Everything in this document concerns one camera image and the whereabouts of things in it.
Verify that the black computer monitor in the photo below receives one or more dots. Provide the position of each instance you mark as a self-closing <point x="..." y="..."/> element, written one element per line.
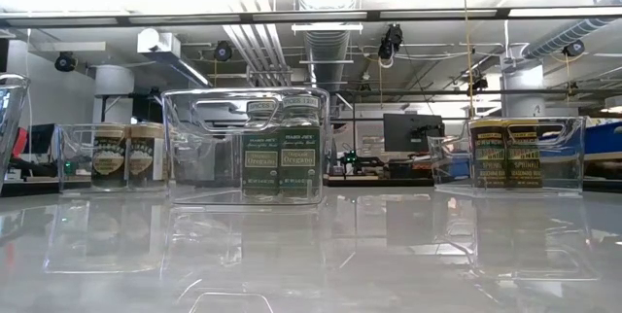
<point x="413" y="130"/>

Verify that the grey corrugated duct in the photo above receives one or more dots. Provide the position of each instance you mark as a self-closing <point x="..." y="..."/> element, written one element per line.
<point x="325" y="55"/>

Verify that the black ceiling fixture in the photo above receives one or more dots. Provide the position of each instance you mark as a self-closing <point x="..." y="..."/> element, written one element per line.
<point x="223" y="50"/>
<point x="65" y="61"/>
<point x="391" y="41"/>
<point x="573" y="48"/>

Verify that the silver insulated duct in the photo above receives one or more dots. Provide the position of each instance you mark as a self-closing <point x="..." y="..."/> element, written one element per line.
<point x="568" y="33"/>

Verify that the blue panel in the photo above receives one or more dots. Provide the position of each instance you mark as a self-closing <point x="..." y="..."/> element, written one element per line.
<point x="605" y="140"/>

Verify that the white ceiling unit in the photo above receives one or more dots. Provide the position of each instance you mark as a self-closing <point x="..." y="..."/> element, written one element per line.
<point x="158" y="42"/>

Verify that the yellow lid spice jar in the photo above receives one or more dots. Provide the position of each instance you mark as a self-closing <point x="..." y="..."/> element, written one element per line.
<point x="524" y="157"/>
<point x="488" y="157"/>

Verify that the tan lid spice jar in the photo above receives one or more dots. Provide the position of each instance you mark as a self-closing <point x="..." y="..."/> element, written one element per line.
<point x="109" y="157"/>
<point x="143" y="157"/>

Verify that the black metal rig frame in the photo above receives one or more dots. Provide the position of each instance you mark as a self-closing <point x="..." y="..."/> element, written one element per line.
<point x="502" y="12"/>

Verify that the green lid oregano jar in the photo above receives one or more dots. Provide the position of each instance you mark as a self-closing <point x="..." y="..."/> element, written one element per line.
<point x="299" y="157"/>
<point x="260" y="157"/>

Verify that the clear plastic bin with sticker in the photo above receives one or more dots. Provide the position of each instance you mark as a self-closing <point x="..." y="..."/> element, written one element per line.
<point x="12" y="118"/>

